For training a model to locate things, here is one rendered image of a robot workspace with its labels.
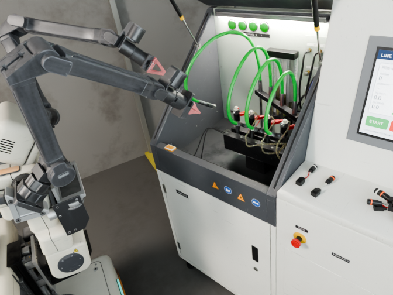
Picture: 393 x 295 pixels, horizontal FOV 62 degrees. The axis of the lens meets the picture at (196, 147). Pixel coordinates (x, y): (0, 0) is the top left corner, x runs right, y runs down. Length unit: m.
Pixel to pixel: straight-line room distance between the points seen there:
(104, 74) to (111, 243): 1.75
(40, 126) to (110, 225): 1.78
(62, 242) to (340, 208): 1.04
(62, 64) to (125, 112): 2.19
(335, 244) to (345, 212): 0.13
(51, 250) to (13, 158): 0.43
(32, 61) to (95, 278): 1.41
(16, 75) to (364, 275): 1.19
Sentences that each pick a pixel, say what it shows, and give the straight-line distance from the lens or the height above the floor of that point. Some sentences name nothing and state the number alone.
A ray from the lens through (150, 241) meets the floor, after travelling 2.45.
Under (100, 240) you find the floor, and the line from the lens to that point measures 2.59.
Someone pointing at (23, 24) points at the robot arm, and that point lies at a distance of 1.52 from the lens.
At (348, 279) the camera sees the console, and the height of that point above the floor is 0.71.
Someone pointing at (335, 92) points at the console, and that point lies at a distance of 1.26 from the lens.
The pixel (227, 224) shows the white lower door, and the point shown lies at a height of 0.65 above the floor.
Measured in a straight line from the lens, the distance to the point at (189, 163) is 1.46.
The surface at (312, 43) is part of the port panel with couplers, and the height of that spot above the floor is 1.33.
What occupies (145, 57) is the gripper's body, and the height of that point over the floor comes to 1.40.
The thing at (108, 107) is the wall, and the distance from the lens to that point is 2.97.
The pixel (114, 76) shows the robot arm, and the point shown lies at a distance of 0.99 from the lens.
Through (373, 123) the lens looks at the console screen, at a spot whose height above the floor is 1.18.
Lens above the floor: 1.81
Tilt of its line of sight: 34 degrees down
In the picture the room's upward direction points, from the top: 9 degrees counter-clockwise
